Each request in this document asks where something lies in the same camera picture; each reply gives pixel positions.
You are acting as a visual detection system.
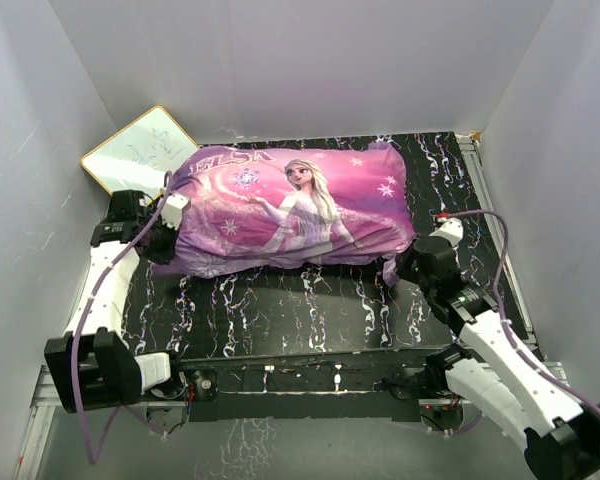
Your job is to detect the pink purple Elsa pillowcase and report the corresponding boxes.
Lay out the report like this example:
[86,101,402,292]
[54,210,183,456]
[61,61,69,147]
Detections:
[151,142,415,286]

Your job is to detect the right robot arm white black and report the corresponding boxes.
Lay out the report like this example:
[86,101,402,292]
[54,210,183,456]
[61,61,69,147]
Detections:
[403,235,600,479]

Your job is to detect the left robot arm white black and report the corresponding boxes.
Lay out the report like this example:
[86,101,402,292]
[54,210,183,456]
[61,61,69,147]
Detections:
[44,190,190,413]

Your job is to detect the black marbled table mat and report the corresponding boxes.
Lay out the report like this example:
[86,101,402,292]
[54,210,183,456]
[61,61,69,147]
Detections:
[99,130,536,361]

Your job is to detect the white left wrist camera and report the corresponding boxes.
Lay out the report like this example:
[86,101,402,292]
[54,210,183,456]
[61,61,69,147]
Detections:
[160,193,190,230]

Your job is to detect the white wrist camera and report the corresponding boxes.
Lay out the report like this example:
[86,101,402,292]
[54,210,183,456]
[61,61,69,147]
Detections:
[160,193,190,230]
[430,214,464,247]

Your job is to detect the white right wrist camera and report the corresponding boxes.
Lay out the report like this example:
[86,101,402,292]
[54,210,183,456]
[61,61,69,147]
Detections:
[430,214,464,247]

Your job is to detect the small whiteboard wooden frame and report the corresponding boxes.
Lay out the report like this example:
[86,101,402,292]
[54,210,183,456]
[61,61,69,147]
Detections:
[81,106,198,198]

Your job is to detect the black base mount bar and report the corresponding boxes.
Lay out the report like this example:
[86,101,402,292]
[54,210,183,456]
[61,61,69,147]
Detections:
[129,349,486,424]

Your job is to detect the aluminium frame rail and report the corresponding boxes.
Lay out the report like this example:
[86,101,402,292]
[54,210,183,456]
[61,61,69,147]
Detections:
[14,132,599,480]

